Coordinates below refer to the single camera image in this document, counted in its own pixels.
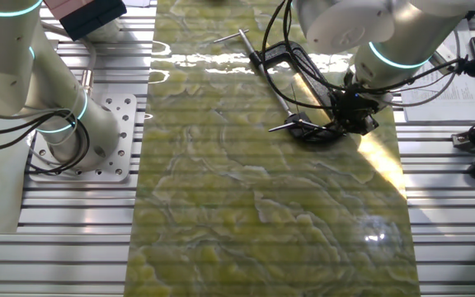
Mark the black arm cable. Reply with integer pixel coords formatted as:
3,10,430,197
260,0,346,111

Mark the grey hose with metal connector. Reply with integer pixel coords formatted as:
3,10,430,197
39,20,98,97

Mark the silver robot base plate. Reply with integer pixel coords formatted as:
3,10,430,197
26,93,139,183

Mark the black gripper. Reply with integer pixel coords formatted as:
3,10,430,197
330,88,387,136

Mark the silver wrist camera with plug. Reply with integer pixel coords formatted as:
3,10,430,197
426,39,475,79

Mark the green marble pattern mat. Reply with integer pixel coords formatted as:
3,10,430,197
122,0,422,297

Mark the black base cable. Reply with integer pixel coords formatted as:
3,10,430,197
0,107,91,174

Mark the printed table paper sheet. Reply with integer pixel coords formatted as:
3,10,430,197
400,18,475,124

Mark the black C-clamp with steel screw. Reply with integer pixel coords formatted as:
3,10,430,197
213,27,348,144

